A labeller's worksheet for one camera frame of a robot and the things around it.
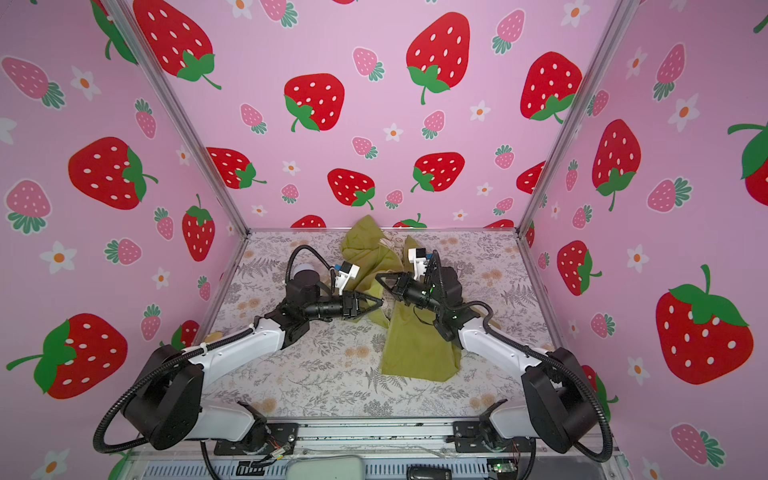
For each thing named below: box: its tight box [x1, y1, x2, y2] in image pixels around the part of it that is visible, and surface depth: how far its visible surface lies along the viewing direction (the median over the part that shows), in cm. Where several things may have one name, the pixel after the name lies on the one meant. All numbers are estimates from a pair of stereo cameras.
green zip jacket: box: [341, 215, 462, 382], surface depth 88 cm
